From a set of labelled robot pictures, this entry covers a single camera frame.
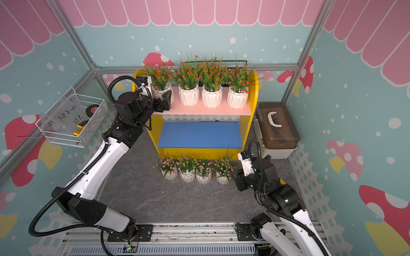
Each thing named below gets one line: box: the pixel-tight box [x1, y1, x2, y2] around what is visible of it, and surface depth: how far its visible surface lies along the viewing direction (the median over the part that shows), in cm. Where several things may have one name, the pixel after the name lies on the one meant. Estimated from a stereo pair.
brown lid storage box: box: [253, 101, 301, 160], surface depth 94 cm
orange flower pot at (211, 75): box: [196, 53, 227, 109], surface depth 67 cm
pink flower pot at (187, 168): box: [175, 154, 196, 183], surface depth 84 cm
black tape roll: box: [85, 104, 100, 118], surface depth 81 cm
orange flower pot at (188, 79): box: [175, 52, 201, 107], surface depth 69 cm
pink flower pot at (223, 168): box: [211, 149, 235, 186], surface depth 82 cm
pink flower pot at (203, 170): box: [193, 155, 212, 185], surface depth 84 cm
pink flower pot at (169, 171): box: [152, 155, 178, 184], surface depth 83 cm
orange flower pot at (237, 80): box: [225, 55, 256, 109], surface depth 67 cm
